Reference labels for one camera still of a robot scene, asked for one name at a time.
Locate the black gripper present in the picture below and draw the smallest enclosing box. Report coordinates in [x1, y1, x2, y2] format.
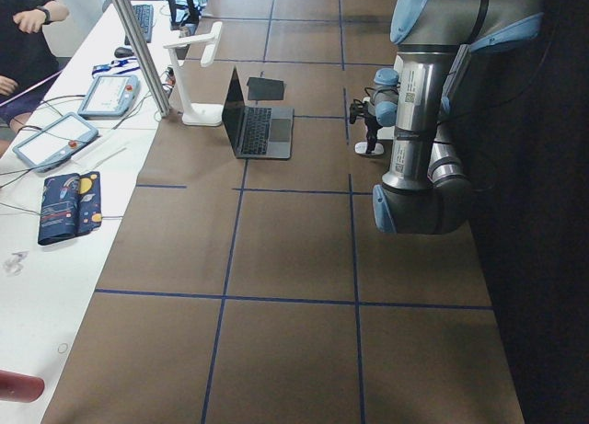
[364, 113, 382, 155]

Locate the grey laptop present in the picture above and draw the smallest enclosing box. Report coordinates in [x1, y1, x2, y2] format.
[222, 66, 294, 160]

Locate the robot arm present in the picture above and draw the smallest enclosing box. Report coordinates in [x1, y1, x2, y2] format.
[373, 0, 543, 235]

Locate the white desk lamp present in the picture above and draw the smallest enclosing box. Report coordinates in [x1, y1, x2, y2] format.
[164, 20, 225, 127]

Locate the black desk mouse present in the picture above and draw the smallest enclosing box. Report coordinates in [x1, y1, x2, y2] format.
[114, 46, 134, 59]

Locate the black keyboard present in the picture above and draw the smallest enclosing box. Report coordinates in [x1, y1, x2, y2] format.
[133, 4, 155, 43]

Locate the far teach pendant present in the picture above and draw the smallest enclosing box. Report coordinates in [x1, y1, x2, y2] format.
[77, 74, 139, 119]

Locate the teach pendant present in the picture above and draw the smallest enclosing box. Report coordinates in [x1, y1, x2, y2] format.
[77, 74, 139, 119]
[13, 112, 98, 172]

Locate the near teach pendant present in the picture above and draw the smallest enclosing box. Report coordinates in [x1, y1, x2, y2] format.
[13, 112, 98, 172]

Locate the white side table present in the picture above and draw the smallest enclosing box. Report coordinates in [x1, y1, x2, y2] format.
[1, 7, 172, 423]

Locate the seated person in black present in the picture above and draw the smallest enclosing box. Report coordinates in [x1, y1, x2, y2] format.
[1, 0, 69, 132]

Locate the red cylinder object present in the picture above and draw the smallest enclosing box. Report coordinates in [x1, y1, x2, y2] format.
[0, 371, 45, 403]

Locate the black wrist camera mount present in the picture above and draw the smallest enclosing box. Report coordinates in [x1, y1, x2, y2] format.
[349, 99, 366, 124]

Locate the aluminium frame post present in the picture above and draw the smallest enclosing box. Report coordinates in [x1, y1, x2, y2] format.
[111, 0, 170, 118]

